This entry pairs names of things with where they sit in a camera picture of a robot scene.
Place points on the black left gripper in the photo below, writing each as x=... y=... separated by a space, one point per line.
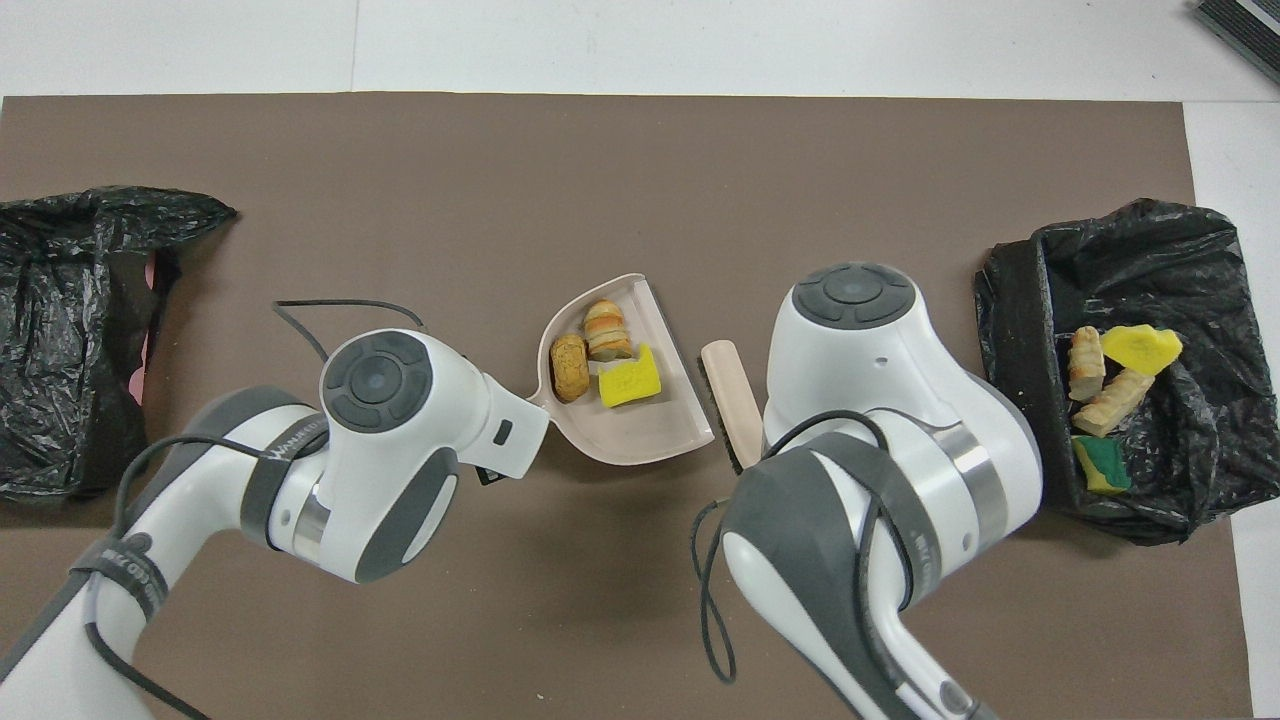
x=490 y=476

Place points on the brown bread roll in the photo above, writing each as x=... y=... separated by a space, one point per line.
x=570 y=368

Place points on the beige plastic dustpan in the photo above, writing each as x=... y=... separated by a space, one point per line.
x=650 y=435

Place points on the notched yellow sponge piece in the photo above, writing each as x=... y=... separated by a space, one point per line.
x=630 y=382

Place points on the orange striped croissant piece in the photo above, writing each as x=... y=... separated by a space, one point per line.
x=607 y=330
x=1087 y=362

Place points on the beige hand brush black bristles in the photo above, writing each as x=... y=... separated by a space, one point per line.
x=730 y=390

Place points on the yellow green sponge piece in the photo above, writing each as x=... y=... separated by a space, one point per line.
x=1100 y=465

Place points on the pale bread piece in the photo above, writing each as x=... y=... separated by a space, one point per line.
x=1113 y=402

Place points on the large yellow sponge piece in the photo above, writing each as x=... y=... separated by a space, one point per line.
x=1140 y=347

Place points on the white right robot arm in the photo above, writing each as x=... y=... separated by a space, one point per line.
x=880 y=400

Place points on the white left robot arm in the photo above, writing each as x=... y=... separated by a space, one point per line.
x=400 y=450

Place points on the black-bagged pink trash bin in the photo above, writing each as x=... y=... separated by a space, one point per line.
x=70 y=250

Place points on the brown table mat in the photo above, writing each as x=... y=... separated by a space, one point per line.
x=600 y=150

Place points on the dark ribbed object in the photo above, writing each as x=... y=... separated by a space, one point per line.
x=1250 y=25

